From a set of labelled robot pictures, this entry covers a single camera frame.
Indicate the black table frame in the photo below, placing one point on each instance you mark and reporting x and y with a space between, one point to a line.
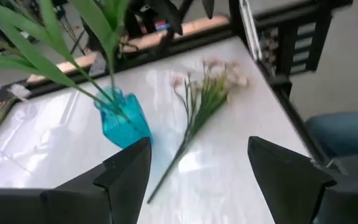
204 42

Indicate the white metal bar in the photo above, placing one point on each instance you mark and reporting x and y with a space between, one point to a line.
250 28

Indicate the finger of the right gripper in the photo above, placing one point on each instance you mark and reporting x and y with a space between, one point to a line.
171 15
208 7

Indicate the person's leg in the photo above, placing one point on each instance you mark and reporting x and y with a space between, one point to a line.
346 133

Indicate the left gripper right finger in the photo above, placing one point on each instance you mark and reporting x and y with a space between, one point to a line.
287 186

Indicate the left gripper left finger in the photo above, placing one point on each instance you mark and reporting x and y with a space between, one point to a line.
110 193

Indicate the blue glass vase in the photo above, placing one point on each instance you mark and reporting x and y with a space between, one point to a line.
120 124

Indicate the wooden side board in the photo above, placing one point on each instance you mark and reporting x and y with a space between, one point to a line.
197 26

